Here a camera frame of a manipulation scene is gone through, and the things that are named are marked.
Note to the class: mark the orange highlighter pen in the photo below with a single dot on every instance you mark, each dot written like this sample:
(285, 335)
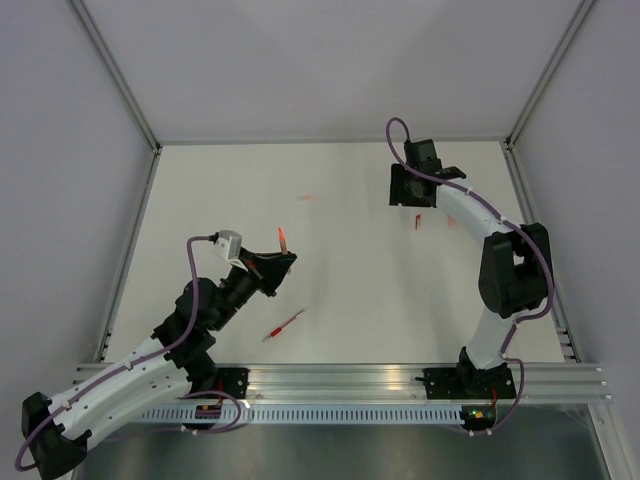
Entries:
(283, 241)

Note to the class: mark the white slotted cable duct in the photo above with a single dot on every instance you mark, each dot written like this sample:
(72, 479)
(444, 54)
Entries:
(289, 414)

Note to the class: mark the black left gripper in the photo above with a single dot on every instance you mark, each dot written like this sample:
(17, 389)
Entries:
(268, 269)

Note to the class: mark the red thin pen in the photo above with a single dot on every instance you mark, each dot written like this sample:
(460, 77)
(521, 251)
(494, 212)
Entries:
(278, 330)

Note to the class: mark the aluminium front rail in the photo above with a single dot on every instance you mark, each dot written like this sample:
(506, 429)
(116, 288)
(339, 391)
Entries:
(542, 383)

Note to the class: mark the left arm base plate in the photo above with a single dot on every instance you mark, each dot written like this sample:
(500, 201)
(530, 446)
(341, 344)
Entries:
(231, 380)

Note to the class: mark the table rail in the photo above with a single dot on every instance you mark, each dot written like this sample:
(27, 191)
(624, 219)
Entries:
(538, 239)
(117, 289)

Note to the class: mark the frame post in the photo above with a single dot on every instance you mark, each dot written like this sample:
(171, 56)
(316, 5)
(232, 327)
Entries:
(111, 67)
(571, 31)

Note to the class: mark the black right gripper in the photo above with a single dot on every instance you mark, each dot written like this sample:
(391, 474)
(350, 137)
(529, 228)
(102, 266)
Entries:
(399, 172)

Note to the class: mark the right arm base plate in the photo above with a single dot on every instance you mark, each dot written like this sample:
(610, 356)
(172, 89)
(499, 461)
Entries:
(448, 383)

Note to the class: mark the right frame post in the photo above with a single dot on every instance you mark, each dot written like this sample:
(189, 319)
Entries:
(571, 31)

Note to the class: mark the left side table rail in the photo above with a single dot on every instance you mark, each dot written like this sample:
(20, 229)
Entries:
(117, 289)

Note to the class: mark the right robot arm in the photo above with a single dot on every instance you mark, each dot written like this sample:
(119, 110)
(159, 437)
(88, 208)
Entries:
(514, 274)

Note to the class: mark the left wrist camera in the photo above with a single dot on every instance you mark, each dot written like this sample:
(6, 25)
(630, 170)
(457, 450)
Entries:
(227, 244)

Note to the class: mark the pencil shaped pink pen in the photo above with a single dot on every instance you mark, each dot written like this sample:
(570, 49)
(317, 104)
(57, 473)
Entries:
(452, 223)

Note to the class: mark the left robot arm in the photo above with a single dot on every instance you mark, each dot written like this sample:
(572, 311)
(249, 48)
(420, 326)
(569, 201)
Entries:
(173, 362)

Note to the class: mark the right side table rail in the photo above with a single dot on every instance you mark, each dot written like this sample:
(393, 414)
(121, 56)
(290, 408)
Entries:
(538, 239)

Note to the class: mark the left frame post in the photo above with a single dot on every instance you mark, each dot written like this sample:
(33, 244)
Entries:
(111, 67)

